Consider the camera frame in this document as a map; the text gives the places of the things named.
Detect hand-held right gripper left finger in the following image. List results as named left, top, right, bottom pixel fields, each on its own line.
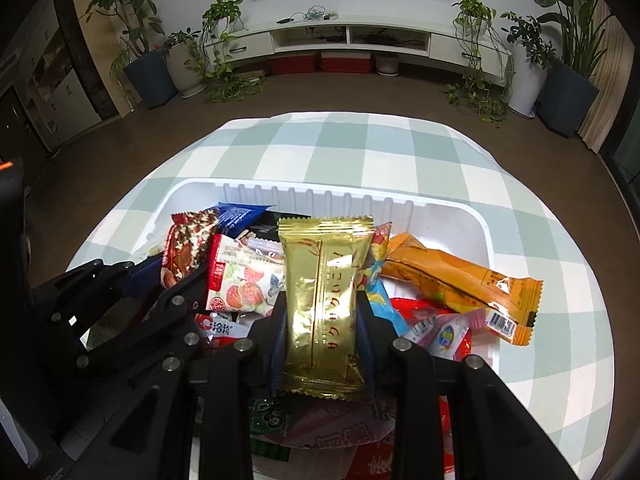
left=80, top=292, right=288, bottom=480

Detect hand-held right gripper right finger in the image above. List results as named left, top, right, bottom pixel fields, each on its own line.
left=356, top=292, right=561, bottom=480

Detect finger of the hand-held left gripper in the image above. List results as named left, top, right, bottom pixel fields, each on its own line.
left=51, top=265, right=211, bottom=387
left=31, top=253, right=169, bottom=322

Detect brown nut chocolate packet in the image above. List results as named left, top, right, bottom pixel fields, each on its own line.
left=160, top=208, right=221, bottom=291

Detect green snack packet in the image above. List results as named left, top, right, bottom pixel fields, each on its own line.
left=247, top=395, right=293, bottom=463

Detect panda print snack packet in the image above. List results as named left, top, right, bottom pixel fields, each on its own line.
left=357, top=222, right=413, bottom=338

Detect gold snack packet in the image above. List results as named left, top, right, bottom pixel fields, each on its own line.
left=277, top=215, right=375, bottom=402

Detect pink snack packet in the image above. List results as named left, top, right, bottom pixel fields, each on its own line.
left=400, top=307, right=488, bottom=361

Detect blue snack packet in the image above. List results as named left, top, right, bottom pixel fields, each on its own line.
left=216, top=202, right=273, bottom=233

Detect orange snack packet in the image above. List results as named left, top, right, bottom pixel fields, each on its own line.
left=380, top=233, right=544, bottom=346

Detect white plastic tray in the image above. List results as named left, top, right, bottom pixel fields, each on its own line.
left=132, top=177, right=496, bottom=480

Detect red white snack packet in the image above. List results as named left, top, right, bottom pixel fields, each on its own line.
left=192, top=312, right=251, bottom=347

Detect white strawberry print packet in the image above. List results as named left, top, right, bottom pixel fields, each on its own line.
left=206, top=234, right=287, bottom=313

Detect wooden display cabinet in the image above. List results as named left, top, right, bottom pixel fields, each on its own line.
left=0, top=0, right=123, bottom=161

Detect tall plant in dark pot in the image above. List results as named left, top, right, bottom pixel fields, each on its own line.
left=85, top=0, right=178, bottom=109

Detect small plant in white pot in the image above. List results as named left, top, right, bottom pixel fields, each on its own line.
left=164, top=29, right=207, bottom=99

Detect red storage box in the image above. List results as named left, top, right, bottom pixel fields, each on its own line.
left=320, top=52, right=373, bottom=73
left=270, top=55, right=317, bottom=75

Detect trailing pothos plant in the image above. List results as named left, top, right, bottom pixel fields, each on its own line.
left=444, top=0, right=512, bottom=123
left=199, top=0, right=267, bottom=104

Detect bushy plant in white pot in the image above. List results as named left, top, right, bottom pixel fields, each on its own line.
left=501, top=11, right=557, bottom=117

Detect white television cabinet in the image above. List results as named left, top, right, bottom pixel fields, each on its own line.
left=200, top=22, right=513, bottom=86

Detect large leafy plant dark pot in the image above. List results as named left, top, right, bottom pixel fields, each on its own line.
left=527, top=0, right=610, bottom=138

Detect light wood panel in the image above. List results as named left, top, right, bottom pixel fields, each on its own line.
left=577, top=25, right=636, bottom=153

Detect tangled cables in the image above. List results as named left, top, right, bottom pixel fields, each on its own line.
left=276, top=5, right=342, bottom=24

